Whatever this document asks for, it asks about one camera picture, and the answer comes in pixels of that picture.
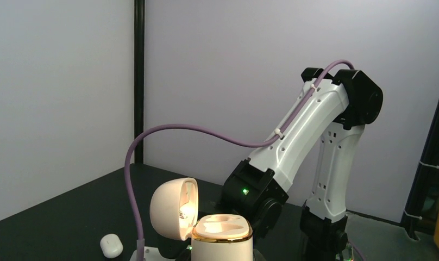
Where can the beige square charging case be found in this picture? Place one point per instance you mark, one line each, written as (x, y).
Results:
(174, 215)

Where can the right black frame post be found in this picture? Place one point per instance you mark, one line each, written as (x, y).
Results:
(139, 65)

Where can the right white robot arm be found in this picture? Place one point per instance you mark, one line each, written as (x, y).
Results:
(331, 110)

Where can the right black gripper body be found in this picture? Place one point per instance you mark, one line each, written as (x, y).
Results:
(175, 249)

